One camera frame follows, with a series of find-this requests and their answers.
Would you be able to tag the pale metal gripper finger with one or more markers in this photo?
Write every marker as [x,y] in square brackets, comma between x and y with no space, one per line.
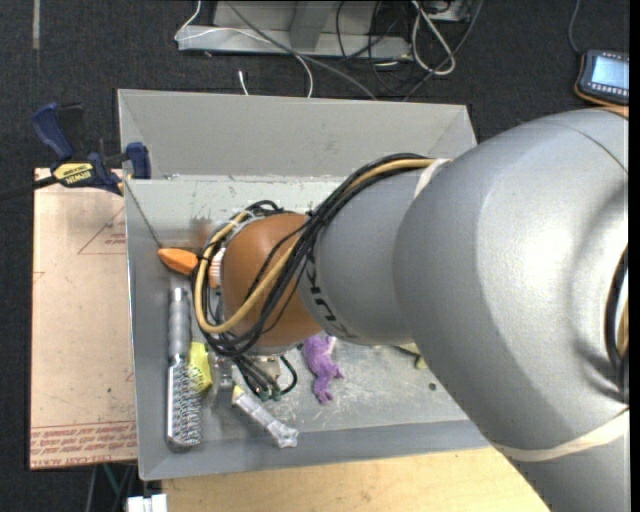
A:
[262,415]

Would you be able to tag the yellow crumpled packet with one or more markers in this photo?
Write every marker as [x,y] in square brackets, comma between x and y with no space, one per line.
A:
[200,367]

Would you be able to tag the grey hairbrush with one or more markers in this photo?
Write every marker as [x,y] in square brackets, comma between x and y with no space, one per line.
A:
[182,395]

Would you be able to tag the purple toy animal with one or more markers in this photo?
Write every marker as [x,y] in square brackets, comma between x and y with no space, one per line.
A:
[322,367]

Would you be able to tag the orange toy carrot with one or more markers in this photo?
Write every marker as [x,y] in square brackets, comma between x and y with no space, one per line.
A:
[177,260]

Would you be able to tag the brown cardboard board red print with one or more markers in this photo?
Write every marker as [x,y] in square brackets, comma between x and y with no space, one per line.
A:
[75,310]

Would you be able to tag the pale yellow small object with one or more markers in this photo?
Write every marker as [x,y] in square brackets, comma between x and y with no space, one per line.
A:
[415,356]

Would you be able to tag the grey metal bin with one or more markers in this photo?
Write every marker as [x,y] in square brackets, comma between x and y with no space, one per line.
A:
[280,135]

